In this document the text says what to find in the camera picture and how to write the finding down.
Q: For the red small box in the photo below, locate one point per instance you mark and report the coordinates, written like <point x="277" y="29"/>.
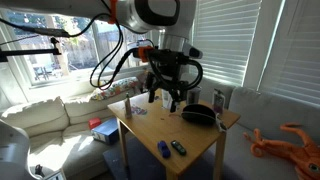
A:
<point x="94" y="122"/>

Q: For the translucent plastic cup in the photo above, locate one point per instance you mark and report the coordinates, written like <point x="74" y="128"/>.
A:
<point x="165" y="100"/>

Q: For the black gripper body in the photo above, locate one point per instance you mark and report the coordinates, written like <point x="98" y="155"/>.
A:
<point x="166" y="66"/>

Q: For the cream fabric sofa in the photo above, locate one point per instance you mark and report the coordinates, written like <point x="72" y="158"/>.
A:
<point x="43" y="116"/>

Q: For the dark toy car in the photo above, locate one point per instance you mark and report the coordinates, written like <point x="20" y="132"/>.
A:
<point x="178" y="147"/>

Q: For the white window blind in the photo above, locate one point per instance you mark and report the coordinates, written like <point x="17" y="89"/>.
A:
<point x="296" y="50"/>
<point x="226" y="40"/>

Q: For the light wooden square table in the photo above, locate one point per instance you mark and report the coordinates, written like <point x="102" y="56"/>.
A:
<point x="156" y="130"/>

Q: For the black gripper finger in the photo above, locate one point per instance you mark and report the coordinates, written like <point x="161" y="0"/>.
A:
<point x="152" y="93"/>
<point x="174" y="103"/>

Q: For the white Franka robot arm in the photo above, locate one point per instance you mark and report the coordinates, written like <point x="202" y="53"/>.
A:
<point x="133" y="16"/>

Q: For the oval patterned pillow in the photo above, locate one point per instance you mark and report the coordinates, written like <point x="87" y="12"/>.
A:
<point x="116" y="88"/>

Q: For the silver metal cup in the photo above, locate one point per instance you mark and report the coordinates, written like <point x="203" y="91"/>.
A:
<point x="193" y="96"/>

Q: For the gray fabric sofa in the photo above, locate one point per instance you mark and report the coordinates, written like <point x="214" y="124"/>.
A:
<point x="266" y="113"/>

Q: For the dark floor rug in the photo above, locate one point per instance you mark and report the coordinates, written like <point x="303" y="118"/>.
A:
<point x="140" y="163"/>

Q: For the white framed window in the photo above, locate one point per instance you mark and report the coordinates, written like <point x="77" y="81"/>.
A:
<point x="43" y="63"/>

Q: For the blue cardboard box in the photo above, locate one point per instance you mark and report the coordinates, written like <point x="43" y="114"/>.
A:
<point x="106" y="130"/>

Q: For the orange octopus plush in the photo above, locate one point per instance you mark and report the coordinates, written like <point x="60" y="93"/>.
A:
<point x="293" y="150"/>

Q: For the black glasses case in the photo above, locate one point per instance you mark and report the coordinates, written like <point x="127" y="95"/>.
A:
<point x="199" y="114"/>

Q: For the blue toy car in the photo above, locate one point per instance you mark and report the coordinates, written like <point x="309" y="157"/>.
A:
<point x="163" y="149"/>

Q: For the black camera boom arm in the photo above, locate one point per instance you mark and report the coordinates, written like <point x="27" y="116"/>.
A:
<point x="30" y="51"/>

